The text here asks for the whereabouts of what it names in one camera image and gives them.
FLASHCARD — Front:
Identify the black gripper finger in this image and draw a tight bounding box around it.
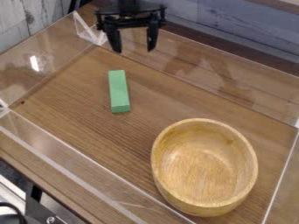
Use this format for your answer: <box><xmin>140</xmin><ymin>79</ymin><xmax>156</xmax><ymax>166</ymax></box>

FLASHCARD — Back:
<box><xmin>147</xmin><ymin>13</ymin><xmax>159</xmax><ymax>52</ymax></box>
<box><xmin>104</xmin><ymin>20</ymin><xmax>121</xmax><ymax>53</ymax></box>

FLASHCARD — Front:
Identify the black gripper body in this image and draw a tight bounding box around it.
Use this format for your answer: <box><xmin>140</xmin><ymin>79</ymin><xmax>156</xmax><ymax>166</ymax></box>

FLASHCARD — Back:
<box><xmin>95</xmin><ymin>0</ymin><xmax>165</xmax><ymax>31</ymax></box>

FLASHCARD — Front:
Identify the black cable bottom left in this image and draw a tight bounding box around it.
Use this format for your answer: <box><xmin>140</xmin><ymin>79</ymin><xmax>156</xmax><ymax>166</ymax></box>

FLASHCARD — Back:
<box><xmin>0</xmin><ymin>203</ymin><xmax>26</xmax><ymax>224</ymax></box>

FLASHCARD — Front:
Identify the brown wooden bowl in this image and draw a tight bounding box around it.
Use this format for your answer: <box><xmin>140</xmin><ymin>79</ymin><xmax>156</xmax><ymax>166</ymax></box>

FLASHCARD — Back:
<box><xmin>151</xmin><ymin>118</ymin><xmax>257</xmax><ymax>217</ymax></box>

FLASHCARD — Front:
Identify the green rectangular block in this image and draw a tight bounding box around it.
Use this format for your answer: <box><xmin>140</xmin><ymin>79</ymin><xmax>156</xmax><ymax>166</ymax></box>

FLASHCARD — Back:
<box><xmin>108</xmin><ymin>70</ymin><xmax>131</xmax><ymax>113</ymax></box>

